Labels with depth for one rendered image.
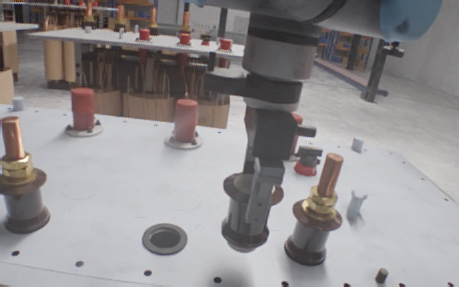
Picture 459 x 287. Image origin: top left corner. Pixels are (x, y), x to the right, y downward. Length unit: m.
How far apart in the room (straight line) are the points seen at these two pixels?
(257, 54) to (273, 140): 0.10
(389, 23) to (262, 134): 0.18
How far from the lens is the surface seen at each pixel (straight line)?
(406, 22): 0.26
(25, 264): 0.58
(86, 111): 0.99
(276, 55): 0.35
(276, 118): 0.35
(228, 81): 0.36
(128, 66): 2.35
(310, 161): 0.88
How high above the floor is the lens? 1.75
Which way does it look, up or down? 23 degrees down
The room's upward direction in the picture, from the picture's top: 9 degrees clockwise
